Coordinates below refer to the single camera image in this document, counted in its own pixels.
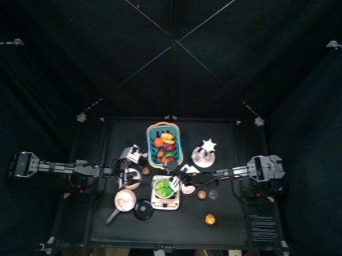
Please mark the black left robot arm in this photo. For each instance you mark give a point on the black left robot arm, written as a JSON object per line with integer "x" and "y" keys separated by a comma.
{"x": 58, "y": 166}

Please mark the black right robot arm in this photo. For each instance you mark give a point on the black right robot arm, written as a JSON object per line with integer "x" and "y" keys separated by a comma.
{"x": 249, "y": 169}

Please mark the silver toy pot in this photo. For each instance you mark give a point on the silver toy pot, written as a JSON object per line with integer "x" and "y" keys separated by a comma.
{"x": 133, "y": 180}

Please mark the black pot lid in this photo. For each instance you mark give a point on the black pot lid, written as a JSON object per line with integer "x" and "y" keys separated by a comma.
{"x": 143, "y": 209}

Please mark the white toy fork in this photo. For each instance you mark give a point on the white toy fork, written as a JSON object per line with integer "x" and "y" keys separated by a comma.
{"x": 174, "y": 183}

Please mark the brown toy egg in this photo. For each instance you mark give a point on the brown toy egg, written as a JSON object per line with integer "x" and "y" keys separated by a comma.
{"x": 146, "y": 171}
{"x": 202, "y": 194}

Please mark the red toy tomato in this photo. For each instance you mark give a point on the red toy tomato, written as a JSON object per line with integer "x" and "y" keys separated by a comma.
{"x": 167, "y": 160}

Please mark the white toy egg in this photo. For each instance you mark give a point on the white toy egg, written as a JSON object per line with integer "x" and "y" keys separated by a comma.
{"x": 189, "y": 189}

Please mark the green toy lettuce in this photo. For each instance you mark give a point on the green toy lettuce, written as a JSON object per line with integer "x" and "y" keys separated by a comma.
{"x": 162, "y": 188}

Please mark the green toy vegetable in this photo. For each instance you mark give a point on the green toy vegetable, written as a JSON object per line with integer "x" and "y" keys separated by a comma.
{"x": 170, "y": 154}

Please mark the orange toy carrot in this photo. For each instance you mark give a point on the orange toy carrot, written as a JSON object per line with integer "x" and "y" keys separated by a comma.
{"x": 161, "y": 154}

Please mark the white kitchen scale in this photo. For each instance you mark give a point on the white kitchen scale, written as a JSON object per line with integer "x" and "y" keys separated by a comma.
{"x": 166, "y": 200}

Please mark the pan with pink inside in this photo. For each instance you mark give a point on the pan with pink inside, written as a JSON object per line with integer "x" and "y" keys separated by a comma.
{"x": 123, "y": 201}

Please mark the dark grey round toy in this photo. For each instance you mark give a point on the dark grey round toy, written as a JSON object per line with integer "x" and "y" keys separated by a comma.
{"x": 213, "y": 194}

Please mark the pale pink plate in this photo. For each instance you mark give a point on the pale pink plate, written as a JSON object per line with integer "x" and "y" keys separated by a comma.
{"x": 204, "y": 158}

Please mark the red toy fruit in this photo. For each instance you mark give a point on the red toy fruit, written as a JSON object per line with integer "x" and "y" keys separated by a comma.
{"x": 170, "y": 147}

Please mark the teal basket with orange rim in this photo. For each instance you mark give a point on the teal basket with orange rim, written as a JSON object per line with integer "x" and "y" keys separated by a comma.
{"x": 165, "y": 145}

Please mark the yellow toy banana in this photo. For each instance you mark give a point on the yellow toy banana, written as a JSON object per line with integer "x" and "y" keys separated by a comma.
{"x": 167, "y": 137}

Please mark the white star-shaped toy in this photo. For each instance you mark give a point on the white star-shaped toy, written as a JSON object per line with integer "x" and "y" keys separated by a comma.
{"x": 209, "y": 145}

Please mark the orange yellow toy fruit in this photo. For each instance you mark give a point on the orange yellow toy fruit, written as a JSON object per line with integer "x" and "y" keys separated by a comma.
{"x": 210, "y": 219}

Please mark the white printed label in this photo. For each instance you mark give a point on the white printed label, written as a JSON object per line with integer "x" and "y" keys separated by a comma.
{"x": 262, "y": 230}

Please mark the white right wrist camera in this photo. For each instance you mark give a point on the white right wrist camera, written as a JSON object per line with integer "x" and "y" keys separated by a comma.
{"x": 190, "y": 168}

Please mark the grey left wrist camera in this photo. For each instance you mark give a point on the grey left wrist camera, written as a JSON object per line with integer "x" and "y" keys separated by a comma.
{"x": 133, "y": 154}

